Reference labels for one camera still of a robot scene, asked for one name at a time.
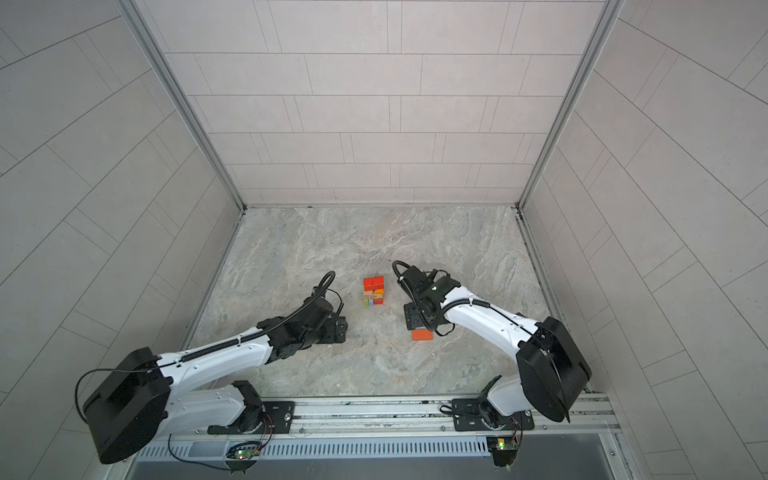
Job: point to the aluminium left corner post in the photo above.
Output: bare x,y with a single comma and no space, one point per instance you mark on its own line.
162,68

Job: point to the aluminium corner post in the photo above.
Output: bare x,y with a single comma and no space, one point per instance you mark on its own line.
599,36
162,68

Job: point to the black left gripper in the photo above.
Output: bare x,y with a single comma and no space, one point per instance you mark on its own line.
333,337

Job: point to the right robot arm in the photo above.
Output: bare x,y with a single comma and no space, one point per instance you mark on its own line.
551,370

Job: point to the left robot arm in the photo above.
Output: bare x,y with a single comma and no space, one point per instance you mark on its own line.
152,395

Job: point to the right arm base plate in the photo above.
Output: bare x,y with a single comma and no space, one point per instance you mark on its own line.
466,415

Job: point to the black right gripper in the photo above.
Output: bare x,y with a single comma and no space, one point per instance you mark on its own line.
410,318

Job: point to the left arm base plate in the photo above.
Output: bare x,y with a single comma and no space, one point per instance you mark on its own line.
273,417

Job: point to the controller board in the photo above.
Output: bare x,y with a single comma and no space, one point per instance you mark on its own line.
245,451
503,450

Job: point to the right controller board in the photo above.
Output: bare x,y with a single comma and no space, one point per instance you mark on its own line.
503,450

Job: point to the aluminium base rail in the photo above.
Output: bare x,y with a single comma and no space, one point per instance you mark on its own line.
388,419

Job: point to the left controller board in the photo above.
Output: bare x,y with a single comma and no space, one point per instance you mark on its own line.
245,451

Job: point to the aluminium right corner post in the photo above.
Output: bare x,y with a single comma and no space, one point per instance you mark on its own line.
599,36

